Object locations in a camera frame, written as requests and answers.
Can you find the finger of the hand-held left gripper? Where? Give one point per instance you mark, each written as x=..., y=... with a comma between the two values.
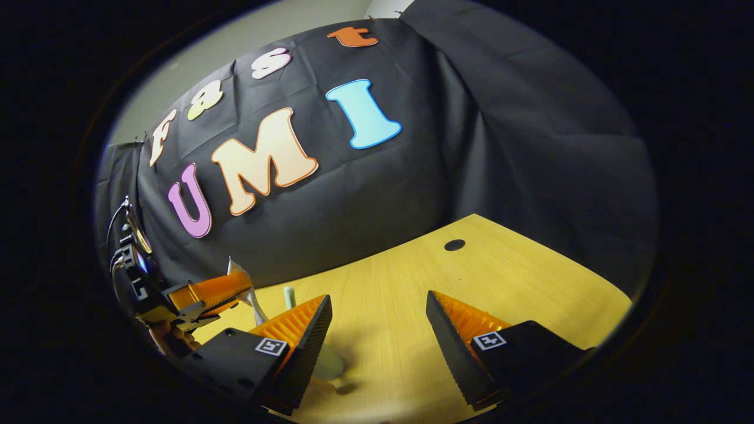
x=215, y=308
x=218, y=287

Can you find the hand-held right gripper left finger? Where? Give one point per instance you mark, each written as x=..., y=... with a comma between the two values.
x=309, y=353

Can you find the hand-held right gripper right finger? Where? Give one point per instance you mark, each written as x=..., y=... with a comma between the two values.
x=453, y=347

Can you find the light blue cup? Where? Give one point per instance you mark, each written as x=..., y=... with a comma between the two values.
x=328, y=364

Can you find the white toothpaste tube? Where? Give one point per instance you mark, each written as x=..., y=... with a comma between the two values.
x=254, y=306

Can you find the pale green toothbrush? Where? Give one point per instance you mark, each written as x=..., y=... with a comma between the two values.
x=289, y=297

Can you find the wooden desktop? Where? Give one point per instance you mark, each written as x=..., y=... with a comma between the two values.
x=383, y=306

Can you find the black backdrop cloth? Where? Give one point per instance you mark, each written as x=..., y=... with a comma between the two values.
x=471, y=147

